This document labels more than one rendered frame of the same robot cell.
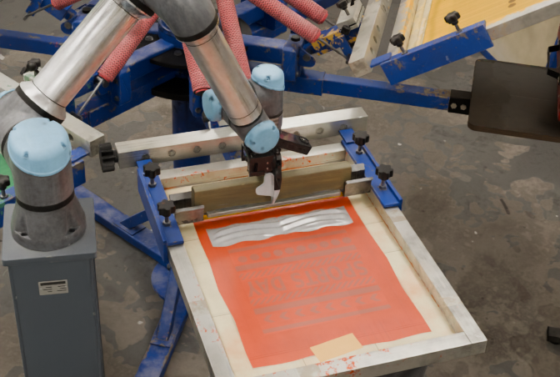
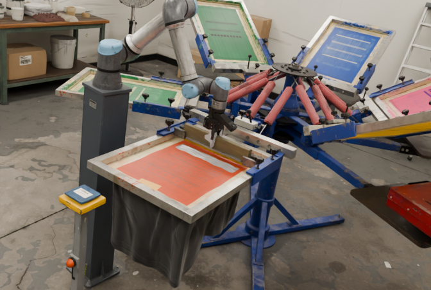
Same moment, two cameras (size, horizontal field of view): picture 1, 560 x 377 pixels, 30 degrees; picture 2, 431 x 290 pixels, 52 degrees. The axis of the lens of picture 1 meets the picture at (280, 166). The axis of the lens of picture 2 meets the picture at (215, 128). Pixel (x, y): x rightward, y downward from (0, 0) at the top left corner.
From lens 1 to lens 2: 1.83 m
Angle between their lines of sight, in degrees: 45
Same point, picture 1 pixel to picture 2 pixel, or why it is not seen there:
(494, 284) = not seen: outside the picture
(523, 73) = not seen: hidden behind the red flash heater
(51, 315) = (90, 117)
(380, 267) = (212, 185)
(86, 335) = (97, 133)
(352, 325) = (166, 185)
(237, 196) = (199, 136)
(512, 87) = not seen: hidden behind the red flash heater
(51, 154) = (105, 46)
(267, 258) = (183, 158)
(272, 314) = (151, 166)
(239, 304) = (149, 158)
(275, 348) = (133, 170)
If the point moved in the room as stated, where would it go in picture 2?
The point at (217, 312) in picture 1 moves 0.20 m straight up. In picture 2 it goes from (139, 155) to (143, 117)
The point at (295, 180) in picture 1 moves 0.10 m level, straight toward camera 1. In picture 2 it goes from (223, 142) to (207, 145)
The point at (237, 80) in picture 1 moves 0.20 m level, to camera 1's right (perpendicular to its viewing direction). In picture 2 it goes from (182, 56) to (207, 68)
